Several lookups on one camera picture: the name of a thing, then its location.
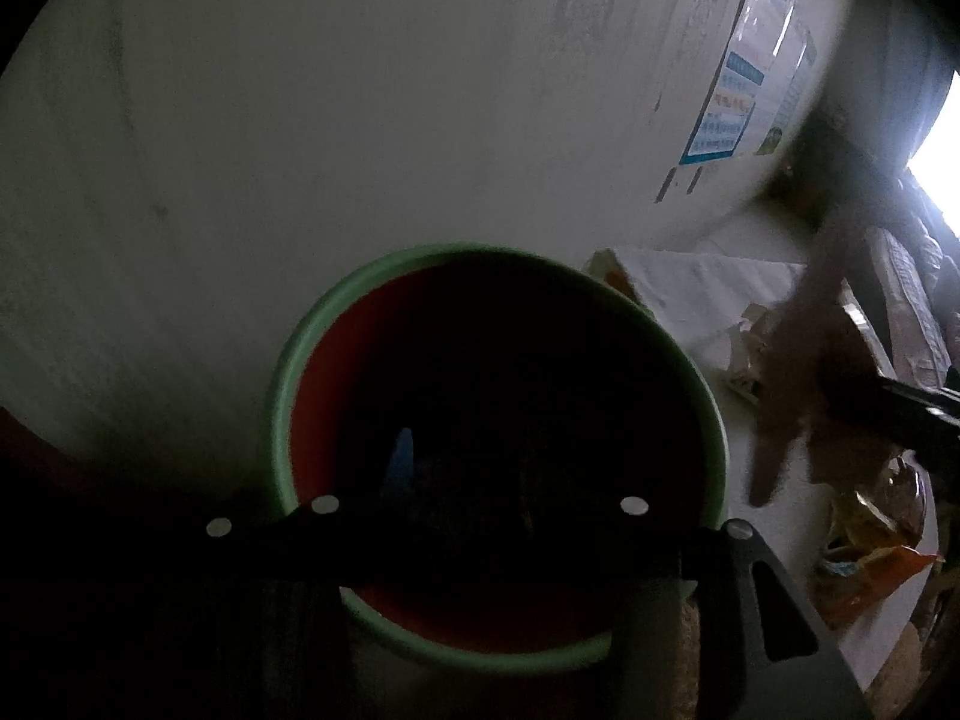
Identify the yellow snack wrapper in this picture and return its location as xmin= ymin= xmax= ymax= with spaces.
xmin=829 ymin=457 xmax=928 ymax=549

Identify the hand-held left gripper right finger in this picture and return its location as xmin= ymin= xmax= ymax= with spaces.
xmin=536 ymin=456 xmax=875 ymax=720

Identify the green bowl red inside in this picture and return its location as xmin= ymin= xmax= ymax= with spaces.
xmin=268 ymin=242 xmax=730 ymax=670

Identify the bed with plaid sheet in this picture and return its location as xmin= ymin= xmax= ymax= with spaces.
xmin=862 ymin=225 xmax=960 ymax=391

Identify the grey curtain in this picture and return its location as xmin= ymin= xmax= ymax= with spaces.
xmin=862 ymin=0 xmax=960 ymax=166

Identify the bright window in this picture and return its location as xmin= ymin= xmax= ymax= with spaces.
xmin=904 ymin=71 xmax=960 ymax=227

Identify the white chart wall poster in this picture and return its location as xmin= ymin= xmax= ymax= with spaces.
xmin=771 ymin=15 xmax=818 ymax=140

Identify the another person's forearm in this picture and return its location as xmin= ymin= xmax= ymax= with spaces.
xmin=795 ymin=216 xmax=872 ymax=331

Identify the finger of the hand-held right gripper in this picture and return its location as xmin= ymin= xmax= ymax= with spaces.
xmin=821 ymin=379 xmax=960 ymax=466

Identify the orange snack wrapper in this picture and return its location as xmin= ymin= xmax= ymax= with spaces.
xmin=814 ymin=544 xmax=943 ymax=632

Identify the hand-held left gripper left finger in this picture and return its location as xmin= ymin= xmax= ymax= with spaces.
xmin=187 ymin=426 xmax=421 ymax=720

